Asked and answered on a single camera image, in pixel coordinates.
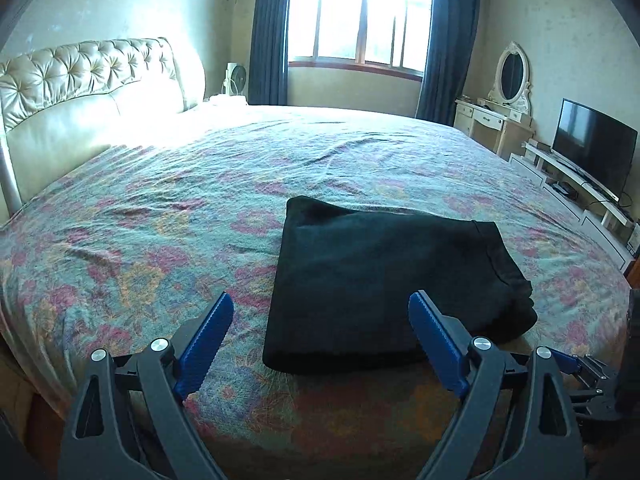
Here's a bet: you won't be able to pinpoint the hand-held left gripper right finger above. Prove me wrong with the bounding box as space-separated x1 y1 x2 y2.
407 290 587 480

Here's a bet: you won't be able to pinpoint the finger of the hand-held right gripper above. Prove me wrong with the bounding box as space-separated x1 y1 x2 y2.
570 391 623 423
550 351 621 396

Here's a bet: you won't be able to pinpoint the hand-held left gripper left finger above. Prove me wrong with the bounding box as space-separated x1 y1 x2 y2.
59 291 236 480

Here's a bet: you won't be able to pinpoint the black pants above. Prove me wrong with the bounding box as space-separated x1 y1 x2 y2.
262 195 538 376

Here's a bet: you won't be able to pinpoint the bed with floral bedspread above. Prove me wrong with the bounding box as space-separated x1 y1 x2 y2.
0 102 633 461

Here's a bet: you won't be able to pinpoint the white television stand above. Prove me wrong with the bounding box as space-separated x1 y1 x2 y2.
509 141 640 273

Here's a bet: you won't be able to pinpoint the black flat television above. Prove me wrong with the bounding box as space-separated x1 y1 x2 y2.
551 98 639 196

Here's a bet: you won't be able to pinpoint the white vanity table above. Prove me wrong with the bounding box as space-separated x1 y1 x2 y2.
454 97 536 161

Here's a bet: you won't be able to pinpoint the white fan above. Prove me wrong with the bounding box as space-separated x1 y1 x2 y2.
223 62 249 98

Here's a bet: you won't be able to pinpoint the cream tufted bed headboard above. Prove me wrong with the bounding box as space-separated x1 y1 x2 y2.
0 37 207 226

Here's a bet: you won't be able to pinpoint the oval vanity mirror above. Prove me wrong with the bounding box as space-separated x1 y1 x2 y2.
487 41 533 113

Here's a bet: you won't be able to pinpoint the dark blue curtain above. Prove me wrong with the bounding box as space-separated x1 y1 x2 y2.
415 0 483 123
248 0 293 107

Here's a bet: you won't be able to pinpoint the window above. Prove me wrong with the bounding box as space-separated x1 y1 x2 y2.
287 0 436 81

